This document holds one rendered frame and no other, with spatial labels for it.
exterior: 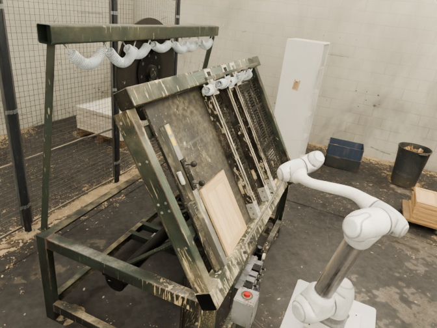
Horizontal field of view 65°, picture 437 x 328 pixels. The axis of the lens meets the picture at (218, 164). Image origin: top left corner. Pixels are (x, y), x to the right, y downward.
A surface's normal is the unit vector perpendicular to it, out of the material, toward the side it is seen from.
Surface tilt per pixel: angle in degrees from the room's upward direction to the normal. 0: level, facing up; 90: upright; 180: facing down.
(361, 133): 90
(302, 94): 90
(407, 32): 90
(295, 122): 90
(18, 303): 0
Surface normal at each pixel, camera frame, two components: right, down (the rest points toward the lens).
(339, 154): -0.35, 0.36
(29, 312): 0.11, -0.91
